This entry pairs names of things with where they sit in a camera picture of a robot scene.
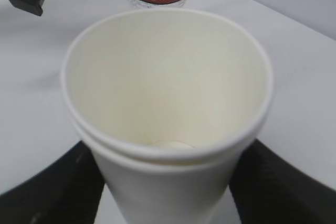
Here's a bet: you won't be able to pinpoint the white paper cup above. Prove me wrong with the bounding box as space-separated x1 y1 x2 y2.
60 8 274 223

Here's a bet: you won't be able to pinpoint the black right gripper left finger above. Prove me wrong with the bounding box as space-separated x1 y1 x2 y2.
1 142 104 223

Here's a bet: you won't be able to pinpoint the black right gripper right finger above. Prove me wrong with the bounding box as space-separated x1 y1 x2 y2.
229 140 335 223

